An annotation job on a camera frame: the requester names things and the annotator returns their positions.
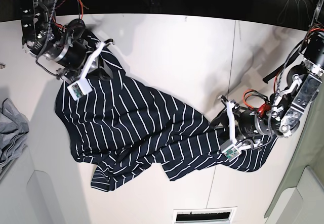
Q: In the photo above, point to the grey cloth pile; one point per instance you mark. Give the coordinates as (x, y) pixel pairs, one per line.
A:
(14, 131)

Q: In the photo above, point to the white floor vent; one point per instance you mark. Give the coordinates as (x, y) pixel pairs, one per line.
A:
(209, 215)

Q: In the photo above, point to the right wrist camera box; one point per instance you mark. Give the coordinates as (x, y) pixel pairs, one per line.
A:
(79, 88)

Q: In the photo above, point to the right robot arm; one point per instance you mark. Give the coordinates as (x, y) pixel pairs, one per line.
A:
(40, 27)

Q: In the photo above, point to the navy white striped t-shirt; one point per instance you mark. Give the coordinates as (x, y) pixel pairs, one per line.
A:
(123, 127)

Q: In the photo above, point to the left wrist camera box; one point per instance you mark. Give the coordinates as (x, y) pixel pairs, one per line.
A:
(230, 150)

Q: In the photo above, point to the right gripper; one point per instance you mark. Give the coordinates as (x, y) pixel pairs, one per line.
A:
(76, 57)

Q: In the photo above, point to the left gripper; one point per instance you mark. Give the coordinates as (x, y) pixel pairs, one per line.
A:
(247, 128)

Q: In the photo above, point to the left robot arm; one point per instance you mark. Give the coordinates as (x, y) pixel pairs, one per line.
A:
(296, 82)

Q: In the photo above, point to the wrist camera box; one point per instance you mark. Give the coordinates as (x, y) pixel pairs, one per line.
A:
(79, 88)
(230, 150)

